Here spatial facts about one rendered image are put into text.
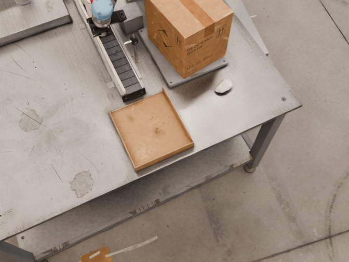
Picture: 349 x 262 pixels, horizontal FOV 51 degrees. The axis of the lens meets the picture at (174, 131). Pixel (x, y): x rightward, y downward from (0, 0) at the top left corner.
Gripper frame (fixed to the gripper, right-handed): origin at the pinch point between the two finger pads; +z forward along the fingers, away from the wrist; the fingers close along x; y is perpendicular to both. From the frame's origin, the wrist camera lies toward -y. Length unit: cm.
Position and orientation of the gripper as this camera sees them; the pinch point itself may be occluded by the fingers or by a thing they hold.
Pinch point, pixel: (105, 29)
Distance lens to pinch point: 173.4
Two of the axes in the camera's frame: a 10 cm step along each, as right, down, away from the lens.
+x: 3.8, 9.2, 0.9
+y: -9.0, 3.9, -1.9
